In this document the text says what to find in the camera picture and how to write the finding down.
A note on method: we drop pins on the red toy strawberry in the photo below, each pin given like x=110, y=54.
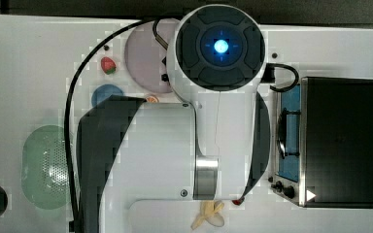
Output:
x=108, y=65

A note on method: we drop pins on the orange slice toy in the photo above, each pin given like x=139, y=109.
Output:
x=151, y=98

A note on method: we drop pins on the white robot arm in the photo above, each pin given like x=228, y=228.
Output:
x=211, y=141

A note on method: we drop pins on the blue bowl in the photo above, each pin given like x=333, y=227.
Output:
x=103, y=92

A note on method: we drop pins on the small red toy fruit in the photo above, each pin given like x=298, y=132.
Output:
x=237, y=202

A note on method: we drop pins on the black toaster oven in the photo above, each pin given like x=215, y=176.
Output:
x=324, y=144

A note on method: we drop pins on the pink round plate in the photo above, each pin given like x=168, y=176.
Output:
x=144, y=59

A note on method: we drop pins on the green perforated colander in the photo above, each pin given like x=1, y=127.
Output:
x=44, y=172

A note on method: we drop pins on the peeled toy banana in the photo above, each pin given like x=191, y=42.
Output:
x=210, y=212

